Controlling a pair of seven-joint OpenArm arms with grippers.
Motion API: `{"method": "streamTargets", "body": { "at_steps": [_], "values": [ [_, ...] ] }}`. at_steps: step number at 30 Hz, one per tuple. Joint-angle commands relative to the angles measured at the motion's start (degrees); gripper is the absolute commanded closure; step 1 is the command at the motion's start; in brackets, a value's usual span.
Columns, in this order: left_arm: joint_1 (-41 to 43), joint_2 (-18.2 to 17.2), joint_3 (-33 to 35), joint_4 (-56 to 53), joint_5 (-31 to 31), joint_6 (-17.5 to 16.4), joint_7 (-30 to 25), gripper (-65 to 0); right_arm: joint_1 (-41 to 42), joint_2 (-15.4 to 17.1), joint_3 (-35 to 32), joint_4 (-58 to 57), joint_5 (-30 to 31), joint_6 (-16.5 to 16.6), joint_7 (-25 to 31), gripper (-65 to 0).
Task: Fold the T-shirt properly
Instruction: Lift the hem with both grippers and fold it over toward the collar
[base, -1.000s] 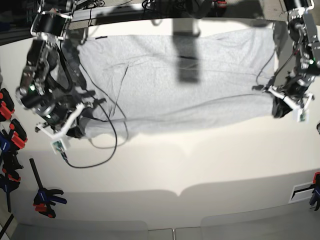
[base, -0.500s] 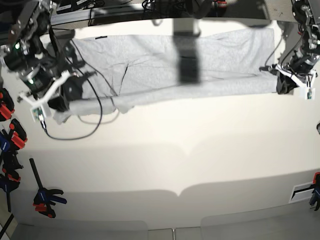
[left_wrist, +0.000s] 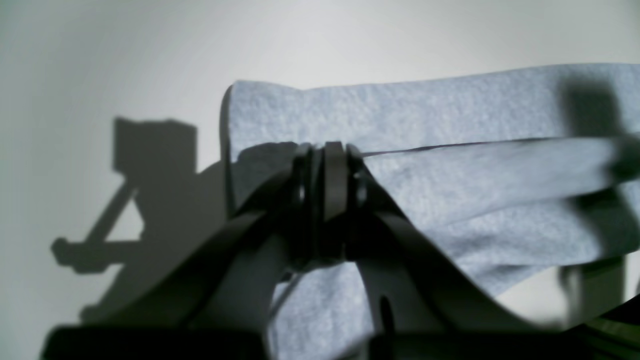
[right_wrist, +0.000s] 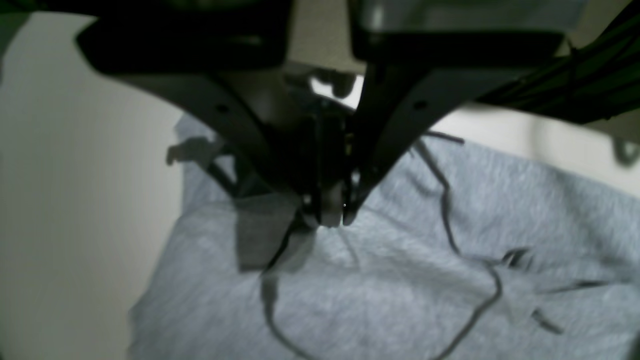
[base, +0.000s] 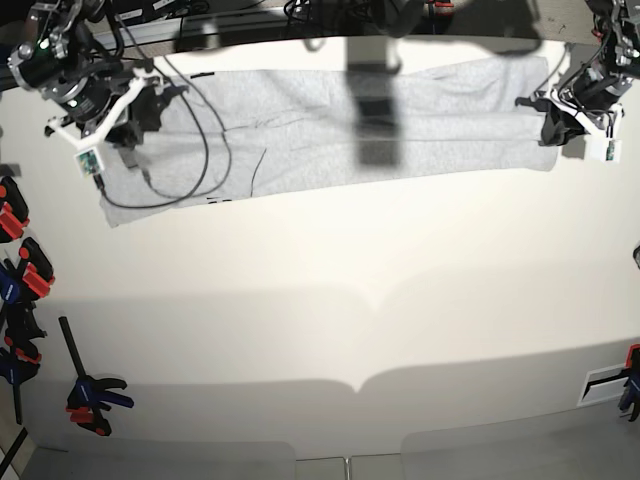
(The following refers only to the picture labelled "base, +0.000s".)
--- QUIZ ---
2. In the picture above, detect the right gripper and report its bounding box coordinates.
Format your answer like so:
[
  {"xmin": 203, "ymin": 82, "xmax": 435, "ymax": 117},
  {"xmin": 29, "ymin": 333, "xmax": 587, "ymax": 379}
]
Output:
[{"xmin": 44, "ymin": 69, "xmax": 172, "ymax": 170}]

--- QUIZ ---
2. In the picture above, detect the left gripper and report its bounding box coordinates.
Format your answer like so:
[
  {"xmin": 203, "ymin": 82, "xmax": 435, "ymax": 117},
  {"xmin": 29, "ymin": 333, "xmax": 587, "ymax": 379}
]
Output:
[{"xmin": 515, "ymin": 69, "xmax": 625, "ymax": 147}]

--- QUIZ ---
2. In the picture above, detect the grey T-shirt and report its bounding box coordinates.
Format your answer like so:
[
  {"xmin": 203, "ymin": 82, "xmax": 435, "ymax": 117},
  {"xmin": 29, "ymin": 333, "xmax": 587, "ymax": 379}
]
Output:
[{"xmin": 100, "ymin": 56, "xmax": 558, "ymax": 227}]

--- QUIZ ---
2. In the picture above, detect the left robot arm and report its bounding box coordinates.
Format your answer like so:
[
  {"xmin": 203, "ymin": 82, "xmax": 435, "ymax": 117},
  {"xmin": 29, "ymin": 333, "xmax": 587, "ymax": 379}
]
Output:
[{"xmin": 516, "ymin": 0, "xmax": 639, "ymax": 156}]

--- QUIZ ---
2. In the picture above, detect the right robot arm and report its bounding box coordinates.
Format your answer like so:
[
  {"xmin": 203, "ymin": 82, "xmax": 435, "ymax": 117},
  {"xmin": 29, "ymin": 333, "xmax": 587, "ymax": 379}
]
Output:
[{"xmin": 7, "ymin": 1, "xmax": 183, "ymax": 175}]

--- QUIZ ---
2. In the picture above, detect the orange black clamp upper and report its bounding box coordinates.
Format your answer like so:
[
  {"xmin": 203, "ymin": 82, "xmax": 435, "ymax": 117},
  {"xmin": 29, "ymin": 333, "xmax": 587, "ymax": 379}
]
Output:
[{"xmin": 1, "ymin": 176, "xmax": 30, "ymax": 244}]

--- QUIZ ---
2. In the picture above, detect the orange black clamp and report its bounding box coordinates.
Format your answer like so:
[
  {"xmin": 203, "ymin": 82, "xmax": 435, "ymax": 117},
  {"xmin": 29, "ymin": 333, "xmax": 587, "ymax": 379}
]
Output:
[
  {"xmin": 1, "ymin": 176, "xmax": 30, "ymax": 244},
  {"xmin": 18, "ymin": 237, "xmax": 55, "ymax": 301}
]

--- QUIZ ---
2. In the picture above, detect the orange black clamp lower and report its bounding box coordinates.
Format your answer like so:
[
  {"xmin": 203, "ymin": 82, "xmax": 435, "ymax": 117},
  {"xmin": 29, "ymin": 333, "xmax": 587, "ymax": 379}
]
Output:
[{"xmin": 18, "ymin": 237, "xmax": 55, "ymax": 301}]

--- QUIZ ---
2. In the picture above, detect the blue clamp left edge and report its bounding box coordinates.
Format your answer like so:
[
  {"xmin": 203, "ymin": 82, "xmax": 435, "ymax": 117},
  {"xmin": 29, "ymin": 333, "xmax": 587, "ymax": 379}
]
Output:
[{"xmin": 1, "ymin": 259, "xmax": 28, "ymax": 327}]

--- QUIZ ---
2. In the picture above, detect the blue clamp lower left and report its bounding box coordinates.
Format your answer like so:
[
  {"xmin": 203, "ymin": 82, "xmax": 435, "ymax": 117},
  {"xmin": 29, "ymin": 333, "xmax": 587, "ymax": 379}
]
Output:
[{"xmin": 1, "ymin": 302, "xmax": 47, "ymax": 425}]

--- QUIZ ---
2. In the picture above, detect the white label plate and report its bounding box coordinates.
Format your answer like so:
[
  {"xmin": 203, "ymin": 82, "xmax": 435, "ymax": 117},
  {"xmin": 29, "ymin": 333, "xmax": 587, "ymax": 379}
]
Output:
[{"xmin": 577, "ymin": 365, "xmax": 628, "ymax": 407}]

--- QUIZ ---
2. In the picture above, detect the blue black bar clamp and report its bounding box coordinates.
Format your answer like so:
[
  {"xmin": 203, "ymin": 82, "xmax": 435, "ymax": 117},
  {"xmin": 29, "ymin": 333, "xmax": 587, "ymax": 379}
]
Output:
[{"xmin": 58, "ymin": 316, "xmax": 135, "ymax": 437}]

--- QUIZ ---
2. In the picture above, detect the blue orange clamp right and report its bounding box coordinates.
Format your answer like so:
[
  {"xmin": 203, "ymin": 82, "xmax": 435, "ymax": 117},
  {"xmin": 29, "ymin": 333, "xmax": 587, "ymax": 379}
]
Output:
[{"xmin": 618, "ymin": 344, "xmax": 640, "ymax": 422}]

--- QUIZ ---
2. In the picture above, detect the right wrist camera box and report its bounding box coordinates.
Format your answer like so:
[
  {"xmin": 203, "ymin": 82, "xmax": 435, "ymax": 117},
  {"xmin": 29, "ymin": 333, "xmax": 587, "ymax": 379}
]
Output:
[{"xmin": 74, "ymin": 146, "xmax": 105, "ymax": 177}]

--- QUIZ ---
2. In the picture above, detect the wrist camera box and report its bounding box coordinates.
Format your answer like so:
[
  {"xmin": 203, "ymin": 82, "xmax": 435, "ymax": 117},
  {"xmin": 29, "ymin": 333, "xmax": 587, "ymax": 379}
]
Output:
[
  {"xmin": 585, "ymin": 136, "xmax": 622, "ymax": 163},
  {"xmin": 74, "ymin": 146, "xmax": 105, "ymax": 177}
]

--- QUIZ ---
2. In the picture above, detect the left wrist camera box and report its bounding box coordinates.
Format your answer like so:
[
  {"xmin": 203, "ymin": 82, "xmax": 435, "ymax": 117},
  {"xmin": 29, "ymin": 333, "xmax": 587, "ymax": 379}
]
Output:
[{"xmin": 585, "ymin": 136, "xmax": 622, "ymax": 163}]

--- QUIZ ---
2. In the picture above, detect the black camera cable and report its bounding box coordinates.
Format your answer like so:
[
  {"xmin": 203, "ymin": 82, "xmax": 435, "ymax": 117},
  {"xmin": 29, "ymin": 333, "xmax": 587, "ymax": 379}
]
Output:
[{"xmin": 94, "ymin": 24, "xmax": 234, "ymax": 209}]

